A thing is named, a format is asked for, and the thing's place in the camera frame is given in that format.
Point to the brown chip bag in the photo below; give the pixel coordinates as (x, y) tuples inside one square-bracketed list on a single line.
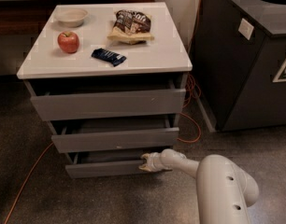
[(131, 27)]

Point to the grey drawer cabinet white top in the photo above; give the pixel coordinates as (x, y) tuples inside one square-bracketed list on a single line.
[(110, 82)]

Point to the grey drawer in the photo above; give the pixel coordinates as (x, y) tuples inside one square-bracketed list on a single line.
[(80, 135), (108, 162), (64, 99)]

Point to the white paper bowl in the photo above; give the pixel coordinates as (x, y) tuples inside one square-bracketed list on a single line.
[(71, 17)]

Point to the grey top drawer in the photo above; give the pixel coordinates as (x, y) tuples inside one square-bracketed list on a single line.
[(64, 99)]

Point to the dark blue snack bar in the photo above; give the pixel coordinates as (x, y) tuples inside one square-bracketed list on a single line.
[(108, 56)]

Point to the framed sign on bin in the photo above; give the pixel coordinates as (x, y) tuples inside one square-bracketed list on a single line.
[(284, 69)]

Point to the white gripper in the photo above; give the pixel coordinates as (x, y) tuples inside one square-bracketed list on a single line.
[(153, 161)]

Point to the white label on bin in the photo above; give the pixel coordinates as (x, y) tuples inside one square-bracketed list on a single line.
[(245, 28)]

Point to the black trash bin cabinet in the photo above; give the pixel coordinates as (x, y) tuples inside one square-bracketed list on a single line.
[(235, 74)]

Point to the red apple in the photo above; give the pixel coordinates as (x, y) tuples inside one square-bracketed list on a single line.
[(68, 41)]

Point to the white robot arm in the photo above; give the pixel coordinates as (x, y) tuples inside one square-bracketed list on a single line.
[(224, 190)]

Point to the grey bottom drawer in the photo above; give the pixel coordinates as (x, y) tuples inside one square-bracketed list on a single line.
[(108, 162)]

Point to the grey middle drawer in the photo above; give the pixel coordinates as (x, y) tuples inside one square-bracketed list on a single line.
[(80, 135)]

